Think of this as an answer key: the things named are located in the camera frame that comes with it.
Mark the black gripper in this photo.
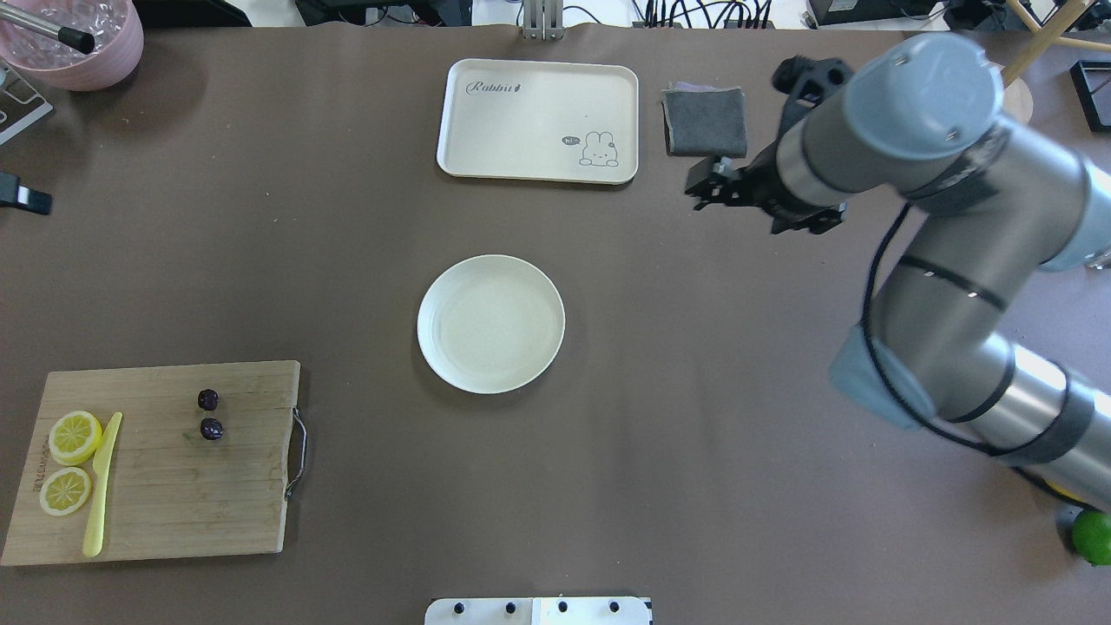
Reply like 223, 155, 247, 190
684, 143, 848, 236

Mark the cream round plate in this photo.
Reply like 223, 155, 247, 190
416, 254, 567, 395

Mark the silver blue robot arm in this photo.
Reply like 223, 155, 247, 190
685, 32, 1108, 511

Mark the cream rabbit tray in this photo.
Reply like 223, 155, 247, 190
437, 58, 640, 185

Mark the grey folded cloth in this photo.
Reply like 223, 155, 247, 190
661, 82, 747, 158

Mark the green lime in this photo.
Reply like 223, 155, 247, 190
1068, 510, 1110, 567

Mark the pink bowl with ice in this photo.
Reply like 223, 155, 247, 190
1, 1, 144, 92

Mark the black metal muddler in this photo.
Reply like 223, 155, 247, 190
1, 3, 96, 56

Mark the white cup rack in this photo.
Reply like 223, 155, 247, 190
1, 61, 53, 145

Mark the yellow plastic knife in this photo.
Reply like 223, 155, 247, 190
81, 411, 124, 560

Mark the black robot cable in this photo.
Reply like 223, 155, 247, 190
861, 201, 1042, 457

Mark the aluminium frame post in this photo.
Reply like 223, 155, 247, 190
521, 0, 565, 41

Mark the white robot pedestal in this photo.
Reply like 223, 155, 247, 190
424, 595, 654, 624

